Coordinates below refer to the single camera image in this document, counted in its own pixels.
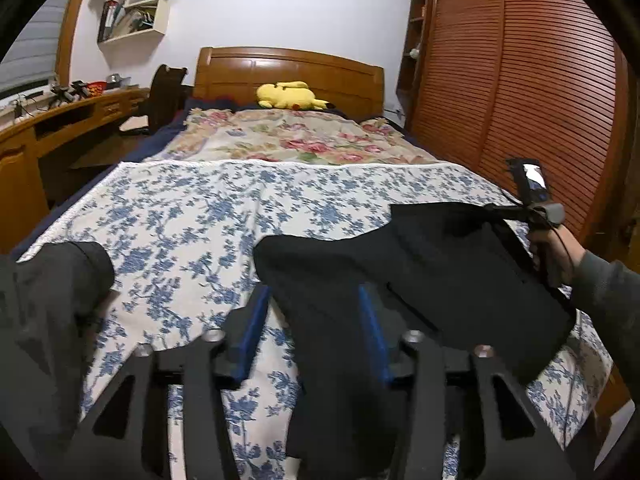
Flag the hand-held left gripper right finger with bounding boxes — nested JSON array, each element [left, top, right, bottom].
[[357, 282, 576, 480]]

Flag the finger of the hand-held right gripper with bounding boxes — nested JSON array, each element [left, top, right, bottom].
[[483, 202, 524, 222]]

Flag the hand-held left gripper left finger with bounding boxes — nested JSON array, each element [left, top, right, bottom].
[[65, 285, 274, 480]]

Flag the black coat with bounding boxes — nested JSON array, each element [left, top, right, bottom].
[[252, 202, 577, 461]]

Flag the person's right forearm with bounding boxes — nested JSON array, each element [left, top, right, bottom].
[[567, 249, 640, 342]]

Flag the person's right hand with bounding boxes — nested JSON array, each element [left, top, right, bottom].
[[528, 227, 584, 289]]

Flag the wooden louvred wardrobe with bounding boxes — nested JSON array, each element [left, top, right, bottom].
[[395, 0, 634, 247]]

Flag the blue floral bed sheet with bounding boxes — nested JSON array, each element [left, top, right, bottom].
[[17, 159, 614, 480]]

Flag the pink rose floral blanket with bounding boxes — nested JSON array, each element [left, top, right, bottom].
[[145, 107, 442, 167]]

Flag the dark grey cloth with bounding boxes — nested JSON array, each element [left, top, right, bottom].
[[0, 241, 117, 466]]

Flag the yellow plush toy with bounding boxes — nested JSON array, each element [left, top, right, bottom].
[[256, 80, 335, 112]]

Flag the dark brown chair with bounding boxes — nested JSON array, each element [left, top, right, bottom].
[[120, 64, 189, 136]]

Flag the wooden bed headboard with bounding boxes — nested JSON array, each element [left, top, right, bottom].
[[192, 46, 386, 122]]

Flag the wooden desk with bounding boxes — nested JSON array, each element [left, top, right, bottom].
[[0, 85, 152, 257]]

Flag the black device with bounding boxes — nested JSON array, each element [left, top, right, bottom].
[[50, 80, 94, 104]]

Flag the row of books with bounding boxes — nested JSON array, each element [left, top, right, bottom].
[[98, 0, 157, 42]]

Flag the grey window blind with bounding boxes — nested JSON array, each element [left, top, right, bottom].
[[0, 0, 69, 95]]

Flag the white wall shelf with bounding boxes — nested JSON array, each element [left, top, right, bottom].
[[97, 0, 182, 44]]

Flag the wooden window frame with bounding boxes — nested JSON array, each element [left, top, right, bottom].
[[54, 0, 97, 87]]

